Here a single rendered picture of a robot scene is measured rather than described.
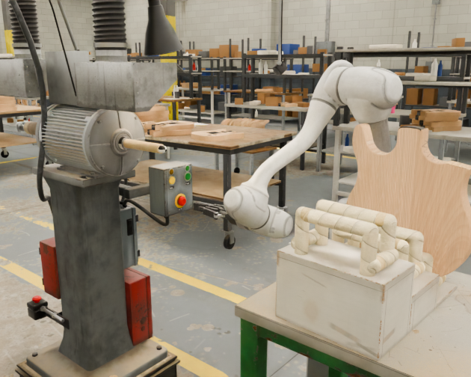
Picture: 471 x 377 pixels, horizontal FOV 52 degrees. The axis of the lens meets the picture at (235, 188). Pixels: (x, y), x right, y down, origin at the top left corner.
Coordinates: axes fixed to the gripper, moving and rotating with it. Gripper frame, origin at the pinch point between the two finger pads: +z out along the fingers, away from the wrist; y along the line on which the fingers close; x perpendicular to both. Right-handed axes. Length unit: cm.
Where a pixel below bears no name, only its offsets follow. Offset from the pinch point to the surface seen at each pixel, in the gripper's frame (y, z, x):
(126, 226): -11.6, 33.1, -11.2
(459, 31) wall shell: 1076, 194, 136
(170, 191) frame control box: -4.9, 12.3, 5.6
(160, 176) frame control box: -7.4, 14.8, 12.2
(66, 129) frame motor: -37, 31, 33
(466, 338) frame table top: -28, -106, -7
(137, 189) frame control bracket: -13.3, 22.5, 6.7
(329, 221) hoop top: -47, -81, 21
